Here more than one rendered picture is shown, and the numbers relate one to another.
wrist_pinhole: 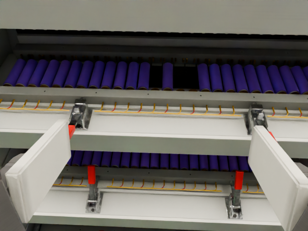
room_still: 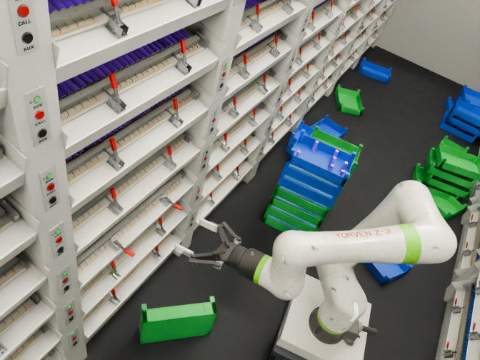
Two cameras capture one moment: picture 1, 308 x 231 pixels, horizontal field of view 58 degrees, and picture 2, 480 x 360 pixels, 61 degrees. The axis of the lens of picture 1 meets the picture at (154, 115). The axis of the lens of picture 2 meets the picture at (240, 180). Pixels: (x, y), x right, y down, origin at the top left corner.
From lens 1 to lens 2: 1.22 m
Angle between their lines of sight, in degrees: 57
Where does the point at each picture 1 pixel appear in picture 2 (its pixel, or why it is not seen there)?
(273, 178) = (210, 226)
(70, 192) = (101, 281)
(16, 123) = (95, 267)
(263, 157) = (205, 223)
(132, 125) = (133, 233)
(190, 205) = (146, 243)
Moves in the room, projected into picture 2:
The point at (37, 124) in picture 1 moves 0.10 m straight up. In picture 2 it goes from (103, 261) to (103, 243)
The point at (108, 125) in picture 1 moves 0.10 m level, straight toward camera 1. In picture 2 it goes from (126, 239) to (152, 250)
